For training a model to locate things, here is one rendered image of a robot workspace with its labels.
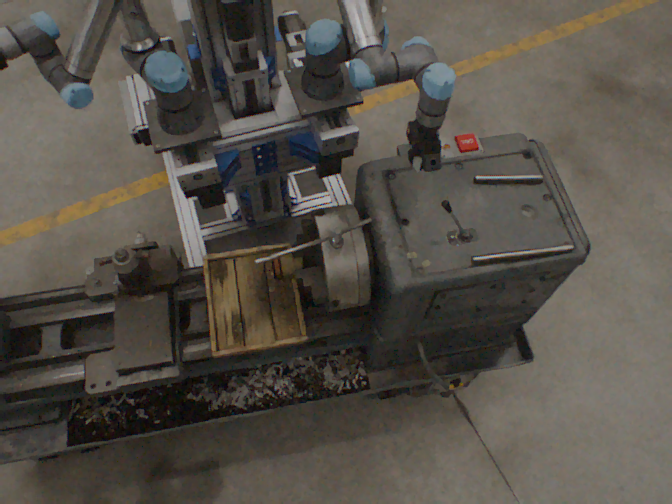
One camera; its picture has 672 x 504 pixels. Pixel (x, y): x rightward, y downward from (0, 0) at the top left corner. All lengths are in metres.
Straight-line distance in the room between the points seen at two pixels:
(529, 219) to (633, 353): 1.56
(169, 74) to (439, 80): 0.82
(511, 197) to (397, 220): 0.35
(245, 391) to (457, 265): 0.94
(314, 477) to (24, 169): 2.33
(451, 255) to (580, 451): 1.53
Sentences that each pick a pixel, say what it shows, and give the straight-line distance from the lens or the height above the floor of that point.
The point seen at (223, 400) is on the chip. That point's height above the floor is 0.55.
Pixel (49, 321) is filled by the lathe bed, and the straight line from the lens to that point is 2.06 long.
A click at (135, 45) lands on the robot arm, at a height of 1.41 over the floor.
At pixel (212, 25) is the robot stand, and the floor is 1.38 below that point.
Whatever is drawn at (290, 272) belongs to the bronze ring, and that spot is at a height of 1.10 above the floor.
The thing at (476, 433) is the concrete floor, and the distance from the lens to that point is 2.73.
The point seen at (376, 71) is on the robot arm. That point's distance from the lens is 1.41.
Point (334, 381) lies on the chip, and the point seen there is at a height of 0.57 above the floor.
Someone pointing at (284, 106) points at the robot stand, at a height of 1.07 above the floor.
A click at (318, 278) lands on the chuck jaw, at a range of 1.65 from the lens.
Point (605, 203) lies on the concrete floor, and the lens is 3.49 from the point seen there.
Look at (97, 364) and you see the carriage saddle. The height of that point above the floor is 0.90.
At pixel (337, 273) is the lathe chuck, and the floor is 1.20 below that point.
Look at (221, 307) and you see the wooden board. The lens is 1.88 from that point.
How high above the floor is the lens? 2.59
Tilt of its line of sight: 62 degrees down
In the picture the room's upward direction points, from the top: 3 degrees clockwise
